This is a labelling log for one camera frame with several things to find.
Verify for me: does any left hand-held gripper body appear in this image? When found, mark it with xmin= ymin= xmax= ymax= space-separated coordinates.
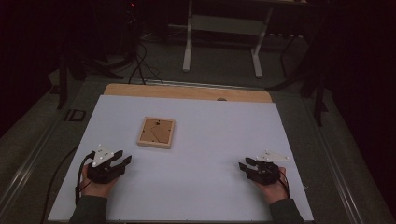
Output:
xmin=86 ymin=144 xmax=126 ymax=185

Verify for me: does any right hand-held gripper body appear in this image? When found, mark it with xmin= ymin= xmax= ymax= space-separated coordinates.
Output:
xmin=246 ymin=149 xmax=290 ymax=187

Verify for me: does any wooden picture frame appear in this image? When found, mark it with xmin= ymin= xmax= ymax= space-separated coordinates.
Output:
xmin=136 ymin=116 xmax=177 ymax=150

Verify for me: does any person's left hand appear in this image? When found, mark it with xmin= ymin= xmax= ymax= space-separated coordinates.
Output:
xmin=79 ymin=166 xmax=120 ymax=200

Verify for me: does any person's right hand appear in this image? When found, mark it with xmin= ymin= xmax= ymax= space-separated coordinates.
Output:
xmin=253 ymin=166 xmax=290 ymax=205

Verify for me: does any white table mat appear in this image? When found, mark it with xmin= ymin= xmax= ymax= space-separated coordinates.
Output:
xmin=48 ymin=94 xmax=315 ymax=223

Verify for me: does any black floor socket box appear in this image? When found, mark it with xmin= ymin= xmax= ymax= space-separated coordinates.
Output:
xmin=64 ymin=108 xmax=87 ymax=123

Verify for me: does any black metal stand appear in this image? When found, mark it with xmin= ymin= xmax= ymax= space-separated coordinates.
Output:
xmin=264 ymin=12 xmax=331 ymax=128
xmin=56 ymin=50 xmax=125 ymax=111

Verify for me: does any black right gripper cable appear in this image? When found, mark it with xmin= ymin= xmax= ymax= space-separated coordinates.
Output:
xmin=277 ymin=169 xmax=291 ymax=200

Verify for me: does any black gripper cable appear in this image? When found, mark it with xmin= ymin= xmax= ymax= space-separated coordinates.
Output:
xmin=74 ymin=150 xmax=96 ymax=206
xmin=277 ymin=169 xmax=291 ymax=200

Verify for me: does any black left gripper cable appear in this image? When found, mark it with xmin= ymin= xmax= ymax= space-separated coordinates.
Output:
xmin=74 ymin=150 xmax=96 ymax=206

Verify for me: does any black floor cable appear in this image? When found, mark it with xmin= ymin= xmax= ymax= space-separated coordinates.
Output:
xmin=39 ymin=145 xmax=79 ymax=224

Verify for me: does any metal floor rail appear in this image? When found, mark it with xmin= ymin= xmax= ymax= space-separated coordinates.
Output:
xmin=143 ymin=78 xmax=266 ymax=91
xmin=302 ymin=96 xmax=366 ymax=224
xmin=0 ymin=116 xmax=64 ymax=217

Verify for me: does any bundle of black cables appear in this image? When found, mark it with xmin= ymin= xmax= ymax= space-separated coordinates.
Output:
xmin=127 ymin=41 xmax=164 ymax=86

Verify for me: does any white metal table frame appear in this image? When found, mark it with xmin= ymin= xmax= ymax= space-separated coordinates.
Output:
xmin=167 ymin=0 xmax=308 ymax=79

